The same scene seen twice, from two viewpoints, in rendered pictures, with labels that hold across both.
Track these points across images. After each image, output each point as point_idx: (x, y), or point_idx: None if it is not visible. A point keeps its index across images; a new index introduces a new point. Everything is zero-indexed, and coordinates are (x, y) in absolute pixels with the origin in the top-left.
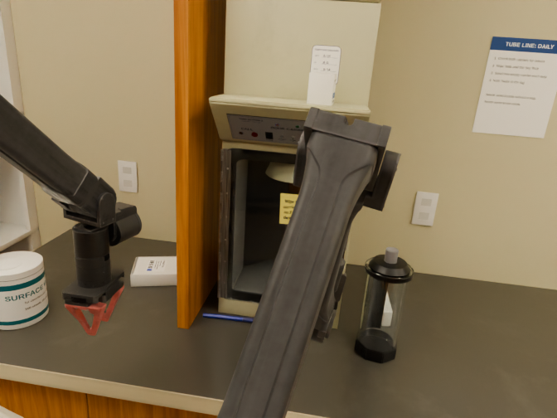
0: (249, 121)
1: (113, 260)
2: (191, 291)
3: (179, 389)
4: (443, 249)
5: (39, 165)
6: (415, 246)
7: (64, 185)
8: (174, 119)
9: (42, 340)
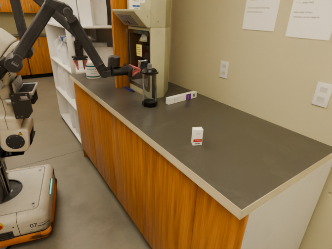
0: (121, 17)
1: None
2: (119, 76)
3: (95, 93)
4: (231, 92)
5: (58, 20)
6: (221, 89)
7: (65, 26)
8: None
9: (89, 81)
